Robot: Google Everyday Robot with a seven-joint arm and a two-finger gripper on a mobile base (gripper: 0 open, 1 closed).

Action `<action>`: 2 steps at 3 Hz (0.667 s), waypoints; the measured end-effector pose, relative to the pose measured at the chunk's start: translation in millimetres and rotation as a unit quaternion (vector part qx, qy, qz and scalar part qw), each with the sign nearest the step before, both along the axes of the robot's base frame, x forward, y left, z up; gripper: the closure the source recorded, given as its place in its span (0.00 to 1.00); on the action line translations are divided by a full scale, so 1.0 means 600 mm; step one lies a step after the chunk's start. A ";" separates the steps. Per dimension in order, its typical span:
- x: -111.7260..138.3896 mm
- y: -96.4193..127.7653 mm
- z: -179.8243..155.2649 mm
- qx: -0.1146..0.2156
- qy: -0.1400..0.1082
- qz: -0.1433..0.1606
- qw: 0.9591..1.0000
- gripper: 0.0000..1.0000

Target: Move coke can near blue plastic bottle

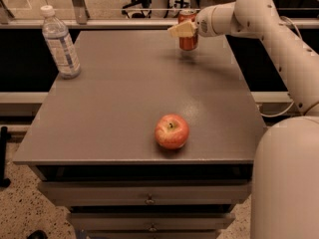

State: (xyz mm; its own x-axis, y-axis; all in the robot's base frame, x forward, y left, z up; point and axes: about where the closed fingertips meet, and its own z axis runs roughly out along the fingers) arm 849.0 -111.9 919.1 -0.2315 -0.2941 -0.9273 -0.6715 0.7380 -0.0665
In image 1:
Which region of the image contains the cabinet drawer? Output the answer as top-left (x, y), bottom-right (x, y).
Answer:
top-left (38, 182), bottom-right (251, 206)
top-left (68, 213), bottom-right (235, 232)

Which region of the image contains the metal railing post left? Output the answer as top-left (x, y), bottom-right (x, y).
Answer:
top-left (72, 0), bottom-right (90, 25)

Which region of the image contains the grey drawer cabinet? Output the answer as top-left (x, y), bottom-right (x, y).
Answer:
top-left (14, 31), bottom-right (264, 239)

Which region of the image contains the black stand at left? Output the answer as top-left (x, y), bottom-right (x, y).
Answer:
top-left (0, 126), bottom-right (11, 188)

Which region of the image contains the white cable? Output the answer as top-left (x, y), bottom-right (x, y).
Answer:
top-left (258, 15), bottom-right (304, 119)

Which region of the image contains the clear plastic water bottle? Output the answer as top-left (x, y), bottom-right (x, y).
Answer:
top-left (41, 5), bottom-right (81, 79)

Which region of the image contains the top cabinet drawer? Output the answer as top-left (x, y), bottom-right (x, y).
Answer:
top-left (38, 182), bottom-right (251, 206)

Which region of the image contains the red coke can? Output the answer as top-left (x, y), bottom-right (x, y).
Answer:
top-left (177, 9), bottom-right (198, 51)

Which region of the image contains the red apple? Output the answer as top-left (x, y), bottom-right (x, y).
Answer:
top-left (155, 114), bottom-right (189, 149)

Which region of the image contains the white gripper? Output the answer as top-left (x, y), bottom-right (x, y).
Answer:
top-left (167, 6), bottom-right (218, 38)

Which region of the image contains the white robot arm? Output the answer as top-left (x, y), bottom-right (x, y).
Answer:
top-left (168, 0), bottom-right (319, 239)

